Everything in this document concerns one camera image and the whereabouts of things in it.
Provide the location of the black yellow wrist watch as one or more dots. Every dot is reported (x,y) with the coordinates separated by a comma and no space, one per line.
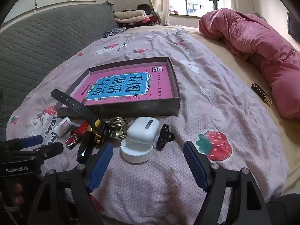
(77,106)

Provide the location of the shallow cardboard box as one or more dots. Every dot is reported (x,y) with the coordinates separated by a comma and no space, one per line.
(131,109)

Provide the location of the red black cylindrical tube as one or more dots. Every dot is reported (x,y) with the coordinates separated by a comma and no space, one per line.
(76,137)

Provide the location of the white earbuds case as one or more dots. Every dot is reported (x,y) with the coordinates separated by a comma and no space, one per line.
(141,129)

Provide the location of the small white bottle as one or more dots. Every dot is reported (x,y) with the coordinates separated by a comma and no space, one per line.
(62,127)

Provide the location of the wall television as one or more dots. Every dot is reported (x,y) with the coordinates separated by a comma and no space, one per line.
(294,28)

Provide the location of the black gold faceted tube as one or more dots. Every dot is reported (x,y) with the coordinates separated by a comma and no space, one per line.
(84,147)

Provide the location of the dark patterned cloth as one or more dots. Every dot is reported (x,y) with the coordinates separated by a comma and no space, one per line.
(114,31)

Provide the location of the strawberry printed blanket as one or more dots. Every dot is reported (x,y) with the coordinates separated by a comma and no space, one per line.
(211,112)

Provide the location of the grey quilted headboard cover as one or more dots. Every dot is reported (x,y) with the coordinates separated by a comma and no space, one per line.
(39,42)

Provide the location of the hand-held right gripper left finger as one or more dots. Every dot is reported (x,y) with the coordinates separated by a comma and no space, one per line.
(99,166)

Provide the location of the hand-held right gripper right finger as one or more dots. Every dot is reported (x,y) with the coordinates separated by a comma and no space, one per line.
(194,166)

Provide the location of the pink blue book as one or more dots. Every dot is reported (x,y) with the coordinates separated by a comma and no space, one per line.
(126,86)

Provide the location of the person's dark clothing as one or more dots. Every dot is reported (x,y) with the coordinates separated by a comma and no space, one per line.
(283,211)

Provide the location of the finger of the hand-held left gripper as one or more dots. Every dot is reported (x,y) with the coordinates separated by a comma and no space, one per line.
(48,151)
(30,141)

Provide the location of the pink quilt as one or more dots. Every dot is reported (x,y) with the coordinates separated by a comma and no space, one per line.
(253,42)

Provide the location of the stack of folded clothes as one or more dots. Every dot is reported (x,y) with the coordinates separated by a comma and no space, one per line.
(131,16)

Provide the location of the black hair claw clip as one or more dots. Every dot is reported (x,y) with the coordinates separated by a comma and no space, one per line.
(164,137)

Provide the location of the person's left hand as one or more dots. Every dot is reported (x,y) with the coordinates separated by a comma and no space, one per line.
(16,193)

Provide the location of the white jar lid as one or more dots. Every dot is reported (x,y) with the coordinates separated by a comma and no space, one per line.
(136,153)

